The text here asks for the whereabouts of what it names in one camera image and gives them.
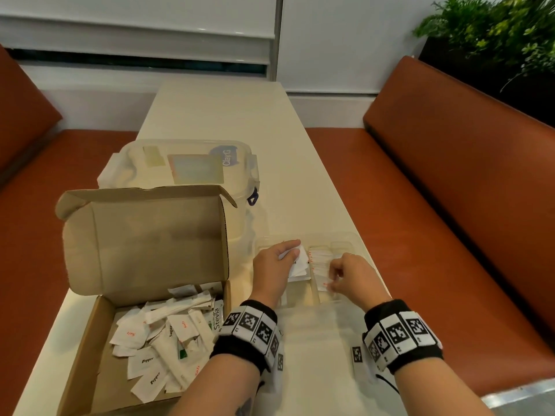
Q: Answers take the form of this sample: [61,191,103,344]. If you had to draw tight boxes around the clear lidded plastic container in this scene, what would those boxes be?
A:
[96,139,261,243]

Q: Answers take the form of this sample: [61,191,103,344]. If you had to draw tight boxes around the person's right forearm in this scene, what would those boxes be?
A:
[394,358,495,416]

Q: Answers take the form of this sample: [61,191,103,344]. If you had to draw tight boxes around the pile of white sachets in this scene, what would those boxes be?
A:
[108,283,226,403]

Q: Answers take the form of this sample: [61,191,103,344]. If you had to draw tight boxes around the black planter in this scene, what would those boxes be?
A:
[418,36,555,128]

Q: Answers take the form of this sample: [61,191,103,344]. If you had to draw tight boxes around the clear compartment tray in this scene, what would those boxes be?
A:
[253,231,378,308]

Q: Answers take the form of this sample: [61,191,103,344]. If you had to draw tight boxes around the white roller blind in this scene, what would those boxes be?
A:
[0,0,278,65]

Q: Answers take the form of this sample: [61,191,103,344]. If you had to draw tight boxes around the black wristband with marker tiles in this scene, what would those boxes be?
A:
[362,298,444,376]
[209,299,285,377]

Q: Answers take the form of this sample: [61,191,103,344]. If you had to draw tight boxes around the sorted sachets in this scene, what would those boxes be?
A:
[308,248,343,293]
[288,255,312,282]

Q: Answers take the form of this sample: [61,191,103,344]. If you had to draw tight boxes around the person's left forearm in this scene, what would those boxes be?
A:
[169,357,261,416]

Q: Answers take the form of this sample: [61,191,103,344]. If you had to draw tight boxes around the orange leather bench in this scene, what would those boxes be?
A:
[305,55,555,397]
[0,43,139,416]

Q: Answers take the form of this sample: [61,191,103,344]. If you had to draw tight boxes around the black cable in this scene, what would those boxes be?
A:
[377,374,399,395]

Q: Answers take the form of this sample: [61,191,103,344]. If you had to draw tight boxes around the person's left hand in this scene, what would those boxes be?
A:
[249,239,301,309]

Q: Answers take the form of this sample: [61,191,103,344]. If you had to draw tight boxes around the brown cardboard box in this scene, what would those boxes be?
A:
[54,184,238,416]

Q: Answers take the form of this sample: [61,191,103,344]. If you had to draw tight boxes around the grey metal bar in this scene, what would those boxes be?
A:
[481,378,555,416]

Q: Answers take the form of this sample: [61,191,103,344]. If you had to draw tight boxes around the person's right hand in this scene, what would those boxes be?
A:
[328,252,391,311]

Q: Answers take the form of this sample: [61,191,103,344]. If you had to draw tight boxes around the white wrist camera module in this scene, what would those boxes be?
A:
[271,341,285,393]
[351,341,378,382]

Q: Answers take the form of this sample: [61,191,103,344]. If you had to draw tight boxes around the grey window frame post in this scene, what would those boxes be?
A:
[267,0,285,82]

